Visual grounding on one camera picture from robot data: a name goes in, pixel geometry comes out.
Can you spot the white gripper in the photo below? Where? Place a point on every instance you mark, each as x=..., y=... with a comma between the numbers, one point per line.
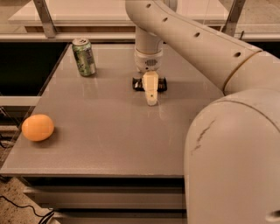
x=148, y=62

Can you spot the black rxbar chocolate bar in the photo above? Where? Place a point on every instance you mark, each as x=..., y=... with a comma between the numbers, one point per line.
x=149, y=84

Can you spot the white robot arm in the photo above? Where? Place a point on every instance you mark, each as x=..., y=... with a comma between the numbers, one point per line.
x=232, y=149

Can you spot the green soda can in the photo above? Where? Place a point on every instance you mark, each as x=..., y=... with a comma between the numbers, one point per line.
x=83, y=54

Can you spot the orange fruit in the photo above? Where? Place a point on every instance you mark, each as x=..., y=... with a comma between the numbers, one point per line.
x=37, y=127

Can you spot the grey table drawer unit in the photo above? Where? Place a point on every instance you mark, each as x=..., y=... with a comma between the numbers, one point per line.
x=110, y=200

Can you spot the metal railing frame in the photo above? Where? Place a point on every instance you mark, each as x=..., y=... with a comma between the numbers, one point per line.
x=252, y=18

